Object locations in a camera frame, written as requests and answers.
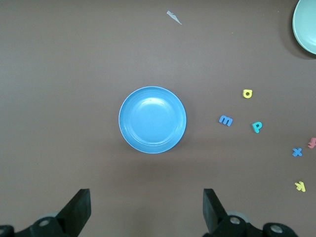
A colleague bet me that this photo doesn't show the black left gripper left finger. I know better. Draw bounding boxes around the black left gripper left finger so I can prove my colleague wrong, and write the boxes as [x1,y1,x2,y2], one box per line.
[0,189,91,237]

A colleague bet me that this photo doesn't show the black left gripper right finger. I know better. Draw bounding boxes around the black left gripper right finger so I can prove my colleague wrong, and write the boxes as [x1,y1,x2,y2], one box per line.
[203,189,299,237]

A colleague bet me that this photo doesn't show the blue foam letter m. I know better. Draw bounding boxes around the blue foam letter m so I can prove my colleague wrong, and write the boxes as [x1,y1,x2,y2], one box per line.
[218,115,234,127]

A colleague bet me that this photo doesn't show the yellow foam letter k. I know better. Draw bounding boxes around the yellow foam letter k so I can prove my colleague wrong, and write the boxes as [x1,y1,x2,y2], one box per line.
[294,181,307,193]

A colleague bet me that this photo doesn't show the blue plate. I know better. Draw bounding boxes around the blue plate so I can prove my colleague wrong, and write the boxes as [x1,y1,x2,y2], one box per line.
[118,86,188,154]

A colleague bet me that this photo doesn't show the brown table cover sheet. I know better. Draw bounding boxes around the brown table cover sheet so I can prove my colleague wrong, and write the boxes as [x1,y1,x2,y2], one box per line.
[0,0,316,237]

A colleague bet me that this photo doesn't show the clear tape scrap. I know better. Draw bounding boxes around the clear tape scrap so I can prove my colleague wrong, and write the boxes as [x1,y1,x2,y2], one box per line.
[166,10,183,25]

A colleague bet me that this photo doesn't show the pale green plate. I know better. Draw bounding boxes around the pale green plate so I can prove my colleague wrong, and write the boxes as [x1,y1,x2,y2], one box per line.
[292,0,316,54]

